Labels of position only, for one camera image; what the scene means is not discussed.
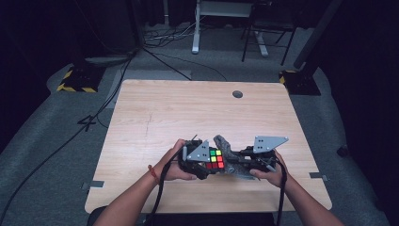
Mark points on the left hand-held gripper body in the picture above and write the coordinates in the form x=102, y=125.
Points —
x=196, y=153

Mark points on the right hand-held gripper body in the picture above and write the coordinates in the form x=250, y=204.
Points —
x=265, y=157

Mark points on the grey cloth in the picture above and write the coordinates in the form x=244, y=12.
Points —
x=226, y=150

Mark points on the multicoloured puzzle cube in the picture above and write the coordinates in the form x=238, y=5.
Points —
x=215, y=159

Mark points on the person's right hand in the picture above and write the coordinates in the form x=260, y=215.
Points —
x=276, y=177

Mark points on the person's left hand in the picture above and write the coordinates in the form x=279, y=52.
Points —
x=171, y=168

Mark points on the person's dark clothing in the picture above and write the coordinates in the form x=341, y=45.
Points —
x=213, y=220

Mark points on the grey tape strip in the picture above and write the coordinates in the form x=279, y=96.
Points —
x=95, y=184
x=318, y=175

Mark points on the dark round table grommet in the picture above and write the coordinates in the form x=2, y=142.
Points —
x=237, y=94

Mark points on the small black floor object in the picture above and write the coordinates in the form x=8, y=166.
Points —
x=343, y=151

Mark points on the black yellow striped stand base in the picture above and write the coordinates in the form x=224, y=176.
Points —
x=300, y=83
x=81, y=80

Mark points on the black metal chair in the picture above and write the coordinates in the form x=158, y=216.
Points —
x=266, y=26

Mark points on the grey slanted stand pole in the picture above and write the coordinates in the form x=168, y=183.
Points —
x=316, y=33

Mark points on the white desk frame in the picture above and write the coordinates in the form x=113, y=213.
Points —
x=196, y=34

